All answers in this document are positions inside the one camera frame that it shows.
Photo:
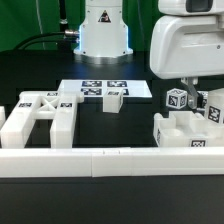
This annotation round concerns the white chair seat part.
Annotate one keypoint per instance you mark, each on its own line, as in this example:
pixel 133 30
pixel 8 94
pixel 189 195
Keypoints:
pixel 187 129

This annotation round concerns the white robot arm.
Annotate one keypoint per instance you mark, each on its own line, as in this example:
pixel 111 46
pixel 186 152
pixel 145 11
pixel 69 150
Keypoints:
pixel 103 35

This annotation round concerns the white chair back frame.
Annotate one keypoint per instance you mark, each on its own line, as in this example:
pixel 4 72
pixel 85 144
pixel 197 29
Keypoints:
pixel 59 107

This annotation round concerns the white left fence piece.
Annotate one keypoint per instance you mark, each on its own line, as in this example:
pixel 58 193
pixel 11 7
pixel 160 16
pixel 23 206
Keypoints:
pixel 2 116

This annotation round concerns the white front fence rail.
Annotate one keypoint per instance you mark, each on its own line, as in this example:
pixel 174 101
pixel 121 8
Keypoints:
pixel 105 162

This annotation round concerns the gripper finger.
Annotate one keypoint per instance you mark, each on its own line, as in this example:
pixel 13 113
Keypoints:
pixel 189 84

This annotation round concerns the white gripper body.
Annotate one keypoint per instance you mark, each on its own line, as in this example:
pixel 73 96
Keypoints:
pixel 188 40

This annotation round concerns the white marker base plate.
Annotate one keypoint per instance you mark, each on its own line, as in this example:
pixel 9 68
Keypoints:
pixel 97 88

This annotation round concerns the tagged white cube nut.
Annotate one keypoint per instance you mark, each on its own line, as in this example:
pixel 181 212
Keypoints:
pixel 176 98

